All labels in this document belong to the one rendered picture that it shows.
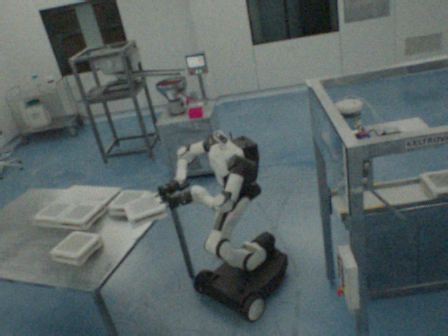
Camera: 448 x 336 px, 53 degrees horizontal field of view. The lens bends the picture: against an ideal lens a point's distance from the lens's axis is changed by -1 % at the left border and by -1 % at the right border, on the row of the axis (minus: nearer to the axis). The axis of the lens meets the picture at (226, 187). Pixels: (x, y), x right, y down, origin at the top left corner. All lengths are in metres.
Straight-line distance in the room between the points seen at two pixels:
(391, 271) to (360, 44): 5.09
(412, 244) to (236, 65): 5.23
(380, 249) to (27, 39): 6.95
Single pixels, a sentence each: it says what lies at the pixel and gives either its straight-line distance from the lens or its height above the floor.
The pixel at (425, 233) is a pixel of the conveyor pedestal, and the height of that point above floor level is 0.54.
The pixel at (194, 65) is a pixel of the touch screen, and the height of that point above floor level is 1.26.
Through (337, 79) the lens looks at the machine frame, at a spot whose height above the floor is 1.59.
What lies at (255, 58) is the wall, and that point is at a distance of 7.77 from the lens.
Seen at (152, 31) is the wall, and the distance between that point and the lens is 7.89.
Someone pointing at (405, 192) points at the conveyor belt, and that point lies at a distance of 3.20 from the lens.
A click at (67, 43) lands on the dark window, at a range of 8.39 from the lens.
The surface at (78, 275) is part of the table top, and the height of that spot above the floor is 0.82.
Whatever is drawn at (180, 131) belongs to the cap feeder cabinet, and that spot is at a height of 0.64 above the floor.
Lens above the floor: 2.45
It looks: 28 degrees down
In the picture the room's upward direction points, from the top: 12 degrees counter-clockwise
